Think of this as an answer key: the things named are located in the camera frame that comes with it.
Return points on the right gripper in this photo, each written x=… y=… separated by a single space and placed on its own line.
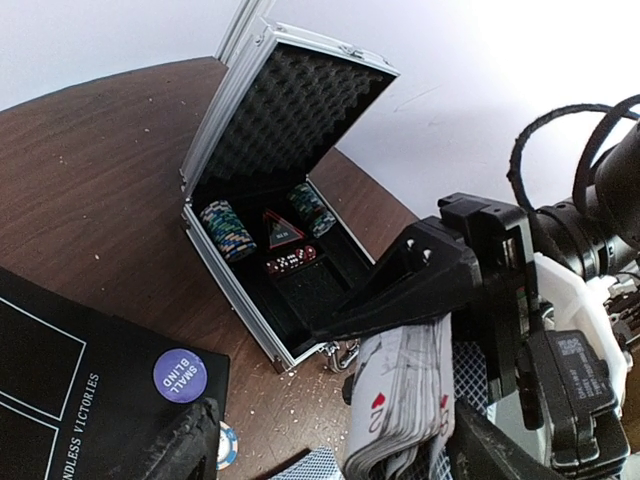
x=530 y=300

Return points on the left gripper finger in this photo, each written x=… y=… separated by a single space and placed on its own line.
x=186 y=449

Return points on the poker chip stack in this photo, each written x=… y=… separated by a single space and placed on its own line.
x=228 y=448

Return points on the playing card deck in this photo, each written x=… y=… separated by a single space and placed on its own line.
x=405 y=389

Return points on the purple small blind button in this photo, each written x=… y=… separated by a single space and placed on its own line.
x=180 y=376

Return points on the black poker mat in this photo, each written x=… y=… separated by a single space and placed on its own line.
x=77 y=394

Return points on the aluminium poker case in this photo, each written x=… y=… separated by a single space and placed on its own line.
x=289 y=95

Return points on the chip row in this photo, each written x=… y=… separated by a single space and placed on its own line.
x=227 y=232
x=311 y=209

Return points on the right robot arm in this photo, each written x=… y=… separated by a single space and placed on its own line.
x=606 y=197

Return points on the red dice in case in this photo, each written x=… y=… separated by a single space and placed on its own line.
x=291 y=261

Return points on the triangular all-in marker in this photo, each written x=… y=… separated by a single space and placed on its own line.
x=280 y=232

